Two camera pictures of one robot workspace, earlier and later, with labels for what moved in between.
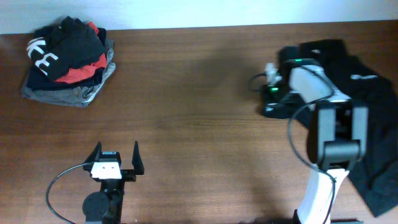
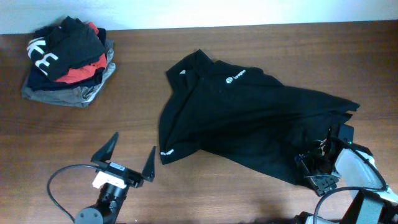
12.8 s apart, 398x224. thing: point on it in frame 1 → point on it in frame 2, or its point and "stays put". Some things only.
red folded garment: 84,73 stays put
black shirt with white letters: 56,48 stays put
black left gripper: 130,175 → 135,178
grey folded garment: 76,96 stays put
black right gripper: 269,100 → 321,186
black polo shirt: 376,178 → 243,112
